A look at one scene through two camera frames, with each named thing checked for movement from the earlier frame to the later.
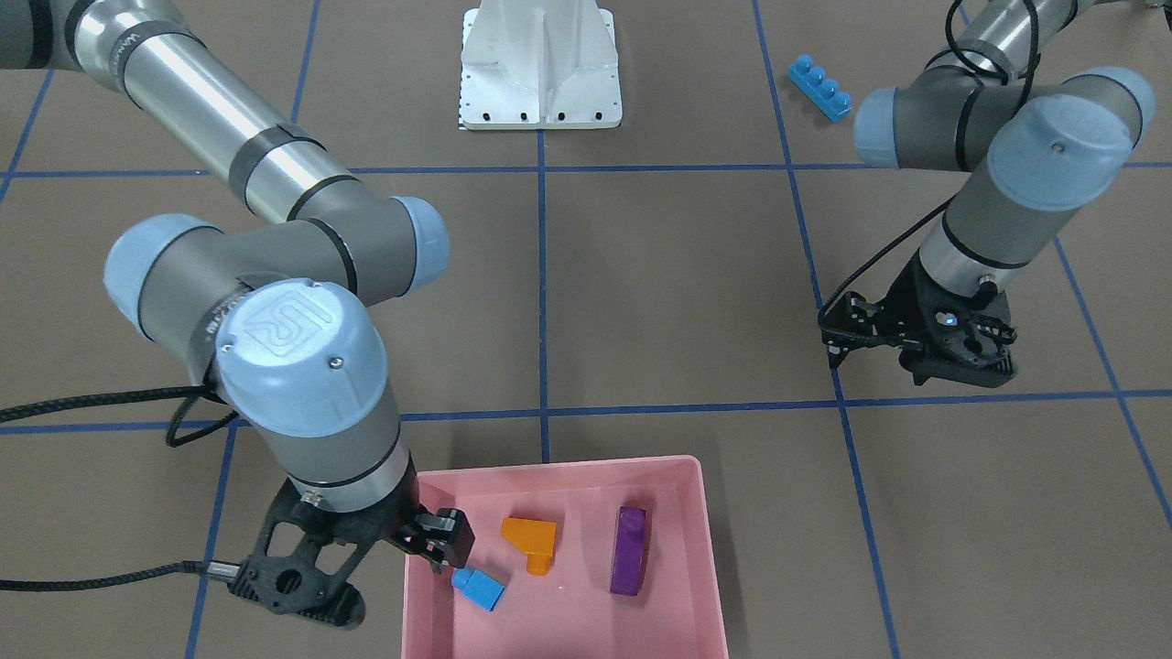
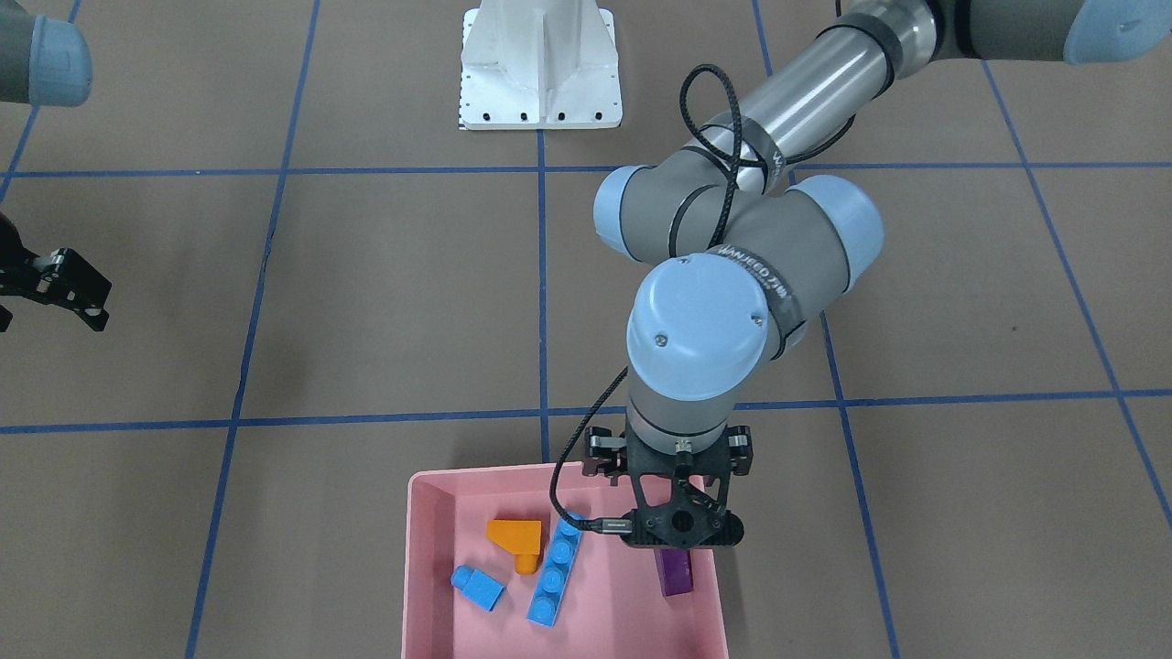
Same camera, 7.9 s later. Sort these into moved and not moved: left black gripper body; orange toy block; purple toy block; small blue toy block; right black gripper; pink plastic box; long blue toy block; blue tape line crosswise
Moved: purple toy block; orange toy block; left black gripper body; right black gripper; long blue toy block
Not moved: small blue toy block; blue tape line crosswise; pink plastic box
